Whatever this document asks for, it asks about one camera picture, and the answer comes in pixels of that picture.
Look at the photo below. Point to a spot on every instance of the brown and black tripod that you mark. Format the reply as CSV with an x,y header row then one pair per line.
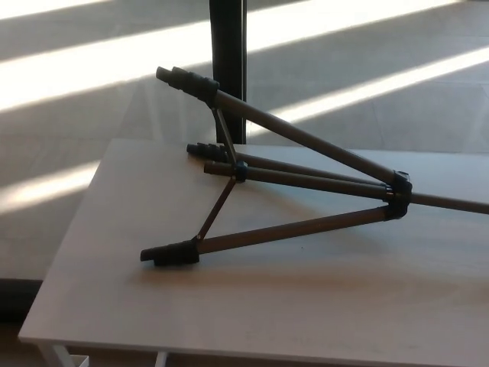
x,y
305,134

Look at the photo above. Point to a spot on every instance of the black vertical pole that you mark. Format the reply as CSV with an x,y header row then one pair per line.
x,y
229,38

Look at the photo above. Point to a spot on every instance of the white table leg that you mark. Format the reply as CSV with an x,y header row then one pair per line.
x,y
161,359
57,349

